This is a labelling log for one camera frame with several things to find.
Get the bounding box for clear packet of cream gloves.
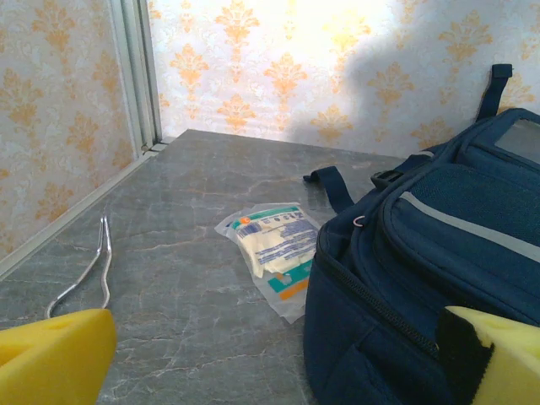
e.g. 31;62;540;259
213;202;321;325

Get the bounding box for aluminium frame post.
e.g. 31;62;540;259
108;0;165;158

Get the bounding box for navy blue backpack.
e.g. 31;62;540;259
302;62;540;405

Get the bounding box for aluminium table edge rail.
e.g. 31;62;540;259
0;141;174;280

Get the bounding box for silver metal tweezers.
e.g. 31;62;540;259
45;215;113;320

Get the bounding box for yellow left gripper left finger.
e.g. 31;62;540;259
0;307;118;405

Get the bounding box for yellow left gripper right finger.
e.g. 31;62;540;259
436;305;540;405

